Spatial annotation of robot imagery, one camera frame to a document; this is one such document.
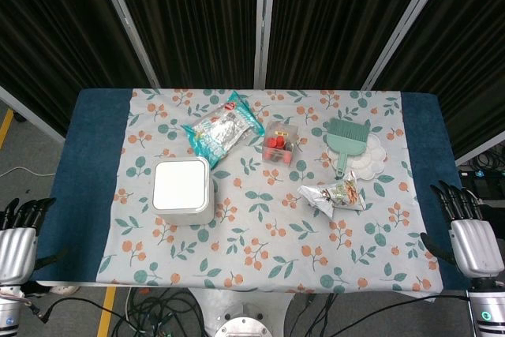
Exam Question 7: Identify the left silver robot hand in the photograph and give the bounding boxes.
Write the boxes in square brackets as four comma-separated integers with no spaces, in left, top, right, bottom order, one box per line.
[0,197,69,286]

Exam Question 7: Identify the silver crumpled snack bag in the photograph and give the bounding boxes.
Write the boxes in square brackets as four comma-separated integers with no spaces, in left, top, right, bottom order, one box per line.
[297,170,367,219]

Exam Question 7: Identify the robot base column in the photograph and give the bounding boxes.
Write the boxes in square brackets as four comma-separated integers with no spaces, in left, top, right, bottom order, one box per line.
[188,287,312,337]

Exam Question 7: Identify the black folding screen panel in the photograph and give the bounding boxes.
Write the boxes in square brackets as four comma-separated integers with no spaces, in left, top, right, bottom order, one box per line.
[265,0,438,90]
[0,0,153,137]
[106,0,261,89]
[372,0,505,160]

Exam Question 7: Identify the floral tablecloth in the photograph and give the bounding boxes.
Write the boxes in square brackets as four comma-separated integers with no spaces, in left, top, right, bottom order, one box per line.
[96,88,445,294]

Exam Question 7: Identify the teal silver snack bag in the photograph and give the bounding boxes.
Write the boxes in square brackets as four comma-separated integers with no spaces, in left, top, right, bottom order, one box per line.
[181,90,265,170]

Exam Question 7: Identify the blue table cover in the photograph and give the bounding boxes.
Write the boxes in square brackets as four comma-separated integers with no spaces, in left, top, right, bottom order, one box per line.
[32,88,470,290]

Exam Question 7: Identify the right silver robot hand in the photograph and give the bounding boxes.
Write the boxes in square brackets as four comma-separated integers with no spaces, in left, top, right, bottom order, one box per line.
[419,180,505,279]

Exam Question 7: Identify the white floor cable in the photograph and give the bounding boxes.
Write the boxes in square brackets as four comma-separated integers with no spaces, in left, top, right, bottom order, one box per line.
[0,166,56,178]

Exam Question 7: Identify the black floor cables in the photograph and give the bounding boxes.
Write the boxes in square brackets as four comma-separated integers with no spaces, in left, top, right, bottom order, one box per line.
[31,287,222,337]

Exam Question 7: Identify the white square box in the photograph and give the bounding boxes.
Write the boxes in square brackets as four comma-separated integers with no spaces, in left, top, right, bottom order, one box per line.
[151,156,215,228]

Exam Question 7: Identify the clear box with red items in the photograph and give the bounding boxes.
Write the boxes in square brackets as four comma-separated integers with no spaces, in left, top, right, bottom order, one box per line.
[261,119,300,168]

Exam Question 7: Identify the white flower-shaped dustpan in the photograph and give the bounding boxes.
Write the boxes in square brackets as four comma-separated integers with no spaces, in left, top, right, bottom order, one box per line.
[326,131,387,181]

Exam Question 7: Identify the green mini brush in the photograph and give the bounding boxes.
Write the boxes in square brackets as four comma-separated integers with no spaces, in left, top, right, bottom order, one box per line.
[325,117,371,180]

